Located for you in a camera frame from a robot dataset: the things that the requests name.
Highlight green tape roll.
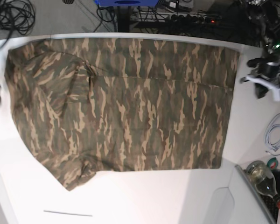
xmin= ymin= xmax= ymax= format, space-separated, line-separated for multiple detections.
xmin=266 ymin=157 xmax=279 ymax=170

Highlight coiled black cables on floor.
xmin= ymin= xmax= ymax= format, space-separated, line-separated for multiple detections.
xmin=0 ymin=0 xmax=37 ymax=36

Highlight camouflage t-shirt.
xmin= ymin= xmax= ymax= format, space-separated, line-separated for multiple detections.
xmin=5 ymin=38 xmax=240 ymax=190

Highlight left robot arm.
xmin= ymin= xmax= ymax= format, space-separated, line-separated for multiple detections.
xmin=241 ymin=0 xmax=280 ymax=80

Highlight coiled white cable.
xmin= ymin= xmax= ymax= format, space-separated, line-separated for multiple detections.
xmin=264 ymin=109 xmax=280 ymax=156

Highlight black power strip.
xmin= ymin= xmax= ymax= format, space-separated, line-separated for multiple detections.
xmin=169 ymin=13 xmax=222 ymax=25

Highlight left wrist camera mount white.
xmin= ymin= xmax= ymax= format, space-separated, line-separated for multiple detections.
xmin=239 ymin=75 xmax=280 ymax=101

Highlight white paper label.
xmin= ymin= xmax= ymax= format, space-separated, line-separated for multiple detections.
xmin=43 ymin=210 xmax=93 ymax=217

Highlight clear plastic bottle red cap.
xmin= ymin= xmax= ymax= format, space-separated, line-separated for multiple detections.
xmin=245 ymin=161 xmax=280 ymax=209

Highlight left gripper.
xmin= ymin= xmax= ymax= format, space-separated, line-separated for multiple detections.
xmin=247 ymin=56 xmax=280 ymax=81

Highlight blue bin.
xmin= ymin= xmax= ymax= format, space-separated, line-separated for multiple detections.
xmin=95 ymin=0 xmax=163 ymax=7

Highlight black mesh tray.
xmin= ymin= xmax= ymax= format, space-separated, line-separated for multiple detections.
xmin=259 ymin=169 xmax=280 ymax=222

